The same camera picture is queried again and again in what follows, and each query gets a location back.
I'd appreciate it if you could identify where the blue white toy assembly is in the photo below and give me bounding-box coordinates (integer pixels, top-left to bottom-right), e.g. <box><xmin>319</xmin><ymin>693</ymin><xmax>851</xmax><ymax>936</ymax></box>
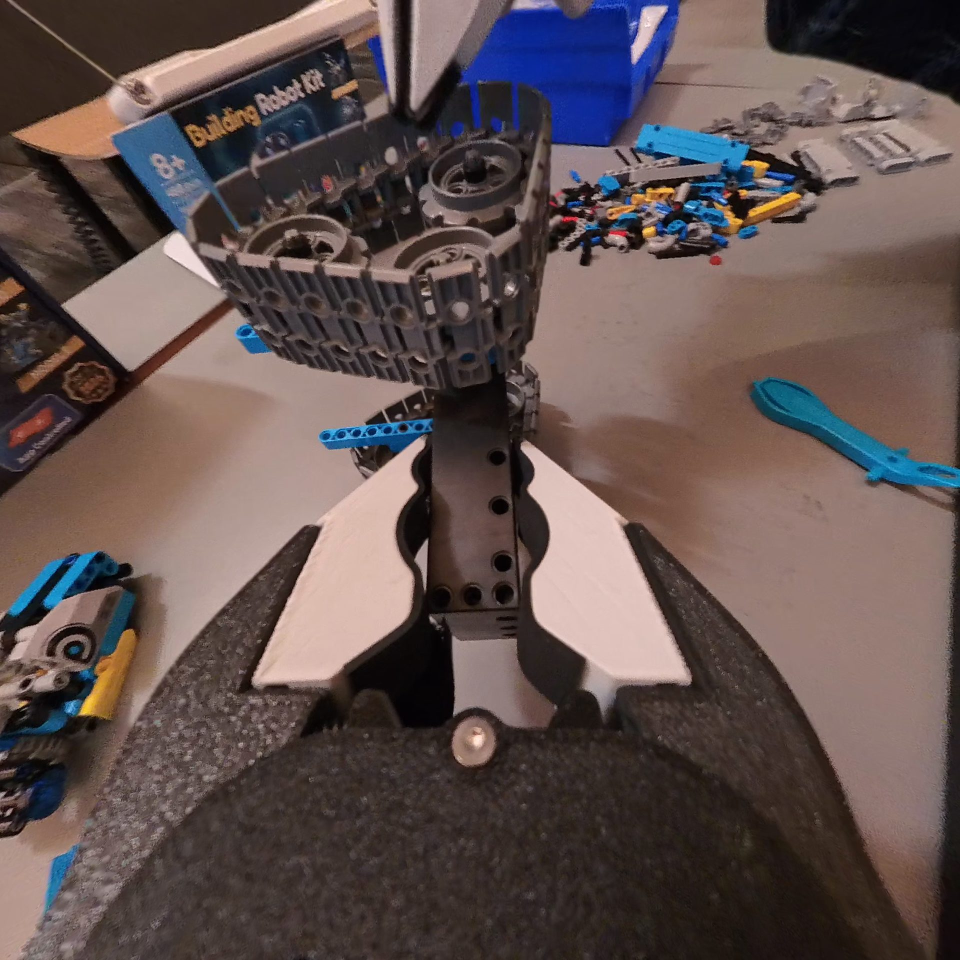
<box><xmin>0</xmin><ymin>551</ymin><xmax>140</xmax><ymax>840</ymax></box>

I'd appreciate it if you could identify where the blue flat plastic piece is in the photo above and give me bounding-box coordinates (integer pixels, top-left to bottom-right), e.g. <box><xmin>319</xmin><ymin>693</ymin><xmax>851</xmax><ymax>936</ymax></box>
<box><xmin>46</xmin><ymin>843</ymin><xmax>82</xmax><ymax>915</ymax></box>

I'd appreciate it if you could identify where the black divider panel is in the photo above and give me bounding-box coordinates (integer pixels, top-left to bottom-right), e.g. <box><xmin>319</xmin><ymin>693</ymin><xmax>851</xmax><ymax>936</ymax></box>
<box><xmin>0</xmin><ymin>0</ymin><xmax>339</xmax><ymax>138</ymax></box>

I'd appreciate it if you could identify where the blue grey tracked toy robot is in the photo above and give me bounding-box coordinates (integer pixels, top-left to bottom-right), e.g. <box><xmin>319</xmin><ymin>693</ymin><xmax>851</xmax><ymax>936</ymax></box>
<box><xmin>193</xmin><ymin>78</ymin><xmax>556</xmax><ymax>646</ymax></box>

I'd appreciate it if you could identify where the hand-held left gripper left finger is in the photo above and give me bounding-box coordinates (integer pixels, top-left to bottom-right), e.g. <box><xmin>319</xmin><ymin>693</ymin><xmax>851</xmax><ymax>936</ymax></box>
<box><xmin>251</xmin><ymin>436</ymin><xmax>430</xmax><ymax>691</ymax></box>

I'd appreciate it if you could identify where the blue printed booklet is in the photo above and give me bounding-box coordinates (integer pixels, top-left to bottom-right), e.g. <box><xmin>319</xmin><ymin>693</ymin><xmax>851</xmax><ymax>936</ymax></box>
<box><xmin>111</xmin><ymin>37</ymin><xmax>391</xmax><ymax>235</ymax></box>

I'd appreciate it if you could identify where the grey desk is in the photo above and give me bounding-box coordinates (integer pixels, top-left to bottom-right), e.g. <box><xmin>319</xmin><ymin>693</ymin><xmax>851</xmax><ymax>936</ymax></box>
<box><xmin>0</xmin><ymin>56</ymin><xmax>960</xmax><ymax>960</ymax></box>

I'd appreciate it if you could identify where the blue plastic bin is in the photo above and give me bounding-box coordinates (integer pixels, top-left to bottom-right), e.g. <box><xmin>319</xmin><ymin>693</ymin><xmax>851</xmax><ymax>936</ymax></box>
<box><xmin>367</xmin><ymin>0</ymin><xmax>682</xmax><ymax>147</ymax></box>

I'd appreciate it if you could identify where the pile of toy building parts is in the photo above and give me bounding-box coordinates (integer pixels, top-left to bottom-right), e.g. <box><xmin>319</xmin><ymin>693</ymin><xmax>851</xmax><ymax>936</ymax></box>
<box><xmin>546</xmin><ymin>75</ymin><xmax>955</xmax><ymax>270</ymax></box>

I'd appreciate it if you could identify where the white antenna bracket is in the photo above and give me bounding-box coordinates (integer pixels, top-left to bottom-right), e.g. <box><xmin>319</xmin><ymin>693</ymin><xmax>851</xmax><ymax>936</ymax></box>
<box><xmin>15</xmin><ymin>0</ymin><xmax>376</xmax><ymax>121</ymax></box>

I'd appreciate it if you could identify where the dark printed toy kit box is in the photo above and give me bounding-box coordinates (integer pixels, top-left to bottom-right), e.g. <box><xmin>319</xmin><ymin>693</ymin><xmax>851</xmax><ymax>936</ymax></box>
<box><xmin>0</xmin><ymin>247</ymin><xmax>132</xmax><ymax>496</ymax></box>

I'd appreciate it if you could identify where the white folded card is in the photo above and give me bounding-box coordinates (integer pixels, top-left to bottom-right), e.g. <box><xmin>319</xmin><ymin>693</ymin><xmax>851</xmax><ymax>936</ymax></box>
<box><xmin>163</xmin><ymin>231</ymin><xmax>222</xmax><ymax>288</ymax></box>

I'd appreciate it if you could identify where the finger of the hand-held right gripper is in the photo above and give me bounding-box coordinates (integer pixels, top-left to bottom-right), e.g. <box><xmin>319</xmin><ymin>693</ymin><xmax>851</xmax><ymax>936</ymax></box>
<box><xmin>373</xmin><ymin>0</ymin><xmax>421</xmax><ymax>123</ymax></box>
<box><xmin>417</xmin><ymin>0</ymin><xmax>519</xmax><ymax>125</ymax></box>

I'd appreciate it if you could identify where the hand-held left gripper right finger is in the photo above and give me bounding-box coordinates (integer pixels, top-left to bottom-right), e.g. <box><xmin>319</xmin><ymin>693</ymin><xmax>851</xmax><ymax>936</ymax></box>
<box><xmin>513</xmin><ymin>438</ymin><xmax>693</xmax><ymax>717</ymax></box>

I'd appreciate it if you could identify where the blue long brick piece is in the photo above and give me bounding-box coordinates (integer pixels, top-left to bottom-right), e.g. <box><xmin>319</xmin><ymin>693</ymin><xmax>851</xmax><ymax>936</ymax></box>
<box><xmin>750</xmin><ymin>377</ymin><xmax>960</xmax><ymax>490</ymax></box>

